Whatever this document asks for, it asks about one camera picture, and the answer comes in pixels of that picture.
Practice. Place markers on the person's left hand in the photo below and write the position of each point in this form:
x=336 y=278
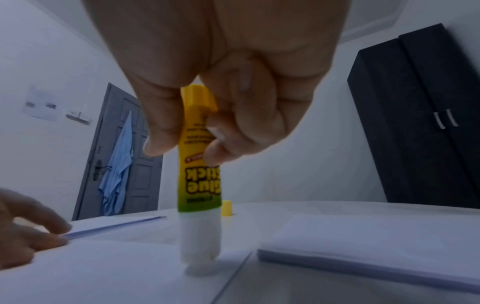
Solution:
x=22 y=231

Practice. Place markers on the person's right hand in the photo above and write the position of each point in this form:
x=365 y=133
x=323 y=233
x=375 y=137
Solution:
x=247 y=59

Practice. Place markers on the white paper stack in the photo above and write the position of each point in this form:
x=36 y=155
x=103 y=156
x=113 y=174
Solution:
x=375 y=246
x=112 y=227

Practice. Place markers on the single white paper sheet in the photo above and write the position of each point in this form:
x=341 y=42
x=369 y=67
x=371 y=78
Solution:
x=112 y=273

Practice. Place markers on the yellow glue stick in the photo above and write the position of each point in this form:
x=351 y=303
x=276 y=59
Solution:
x=199 y=190

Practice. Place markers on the yellow glue stick cap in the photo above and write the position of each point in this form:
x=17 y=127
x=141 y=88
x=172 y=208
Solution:
x=226 y=209

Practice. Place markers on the blue hanging cloth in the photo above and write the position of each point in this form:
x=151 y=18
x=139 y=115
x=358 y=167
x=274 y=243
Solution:
x=116 y=172

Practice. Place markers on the grey door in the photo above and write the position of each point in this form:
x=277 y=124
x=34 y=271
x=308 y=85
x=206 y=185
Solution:
x=146 y=184

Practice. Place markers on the black wardrobe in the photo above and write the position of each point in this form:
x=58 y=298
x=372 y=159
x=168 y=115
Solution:
x=420 y=130

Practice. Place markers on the white wall switch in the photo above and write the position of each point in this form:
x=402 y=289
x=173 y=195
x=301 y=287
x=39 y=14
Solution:
x=78 y=117

